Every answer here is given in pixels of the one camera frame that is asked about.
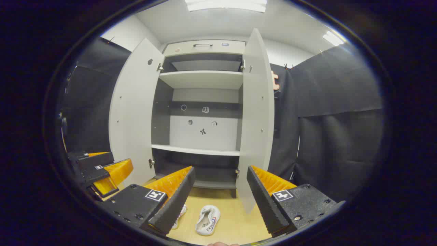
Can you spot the white cabinet door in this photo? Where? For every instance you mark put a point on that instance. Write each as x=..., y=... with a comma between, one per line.
x=136, y=112
x=256, y=119

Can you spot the white cabinet drawer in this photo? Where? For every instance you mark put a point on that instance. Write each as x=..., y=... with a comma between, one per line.
x=177, y=49

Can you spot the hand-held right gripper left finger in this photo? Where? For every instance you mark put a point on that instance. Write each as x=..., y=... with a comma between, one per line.
x=177, y=201

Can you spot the black backdrop cloth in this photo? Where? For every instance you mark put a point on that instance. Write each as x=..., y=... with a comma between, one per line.
x=338, y=136

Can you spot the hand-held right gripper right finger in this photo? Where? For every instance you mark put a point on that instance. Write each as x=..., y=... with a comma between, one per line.
x=263, y=201

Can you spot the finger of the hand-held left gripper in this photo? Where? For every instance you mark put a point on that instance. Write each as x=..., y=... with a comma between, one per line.
x=97, y=176
x=95, y=162

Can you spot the white canvas shoe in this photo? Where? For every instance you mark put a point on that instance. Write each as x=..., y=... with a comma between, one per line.
x=180, y=214
x=207, y=220

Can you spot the small ceiling light panel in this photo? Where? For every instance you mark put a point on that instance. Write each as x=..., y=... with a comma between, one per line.
x=333, y=38

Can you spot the large ceiling light panel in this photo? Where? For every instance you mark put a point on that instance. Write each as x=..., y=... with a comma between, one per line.
x=225, y=5

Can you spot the white grey shoe cabinet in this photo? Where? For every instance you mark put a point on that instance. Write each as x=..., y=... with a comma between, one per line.
x=205, y=136

